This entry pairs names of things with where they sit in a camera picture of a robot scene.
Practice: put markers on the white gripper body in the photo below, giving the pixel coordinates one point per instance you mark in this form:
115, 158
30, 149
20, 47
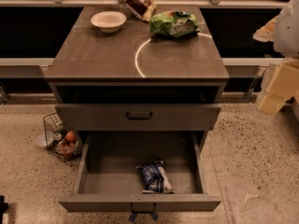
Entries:
288, 32

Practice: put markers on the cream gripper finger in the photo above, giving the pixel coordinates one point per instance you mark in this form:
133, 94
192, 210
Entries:
270, 104

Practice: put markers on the blue chip bag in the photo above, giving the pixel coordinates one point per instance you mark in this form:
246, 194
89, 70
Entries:
154, 178

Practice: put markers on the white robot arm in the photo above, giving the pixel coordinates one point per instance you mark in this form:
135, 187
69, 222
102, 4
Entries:
283, 31

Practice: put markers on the green chip bag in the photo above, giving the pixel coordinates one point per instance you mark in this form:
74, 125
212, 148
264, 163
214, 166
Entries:
173, 23

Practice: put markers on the grey drawer cabinet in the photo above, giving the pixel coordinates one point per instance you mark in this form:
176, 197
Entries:
134, 66

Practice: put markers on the brown snack bag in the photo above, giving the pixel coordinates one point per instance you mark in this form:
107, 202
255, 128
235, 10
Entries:
142, 9

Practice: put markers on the white paper bowl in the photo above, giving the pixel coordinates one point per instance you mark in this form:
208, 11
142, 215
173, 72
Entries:
108, 21

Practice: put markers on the orange fruit in basket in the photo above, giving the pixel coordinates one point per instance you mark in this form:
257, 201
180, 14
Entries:
70, 137

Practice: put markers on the black wire basket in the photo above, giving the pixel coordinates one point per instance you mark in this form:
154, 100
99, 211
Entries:
56, 144

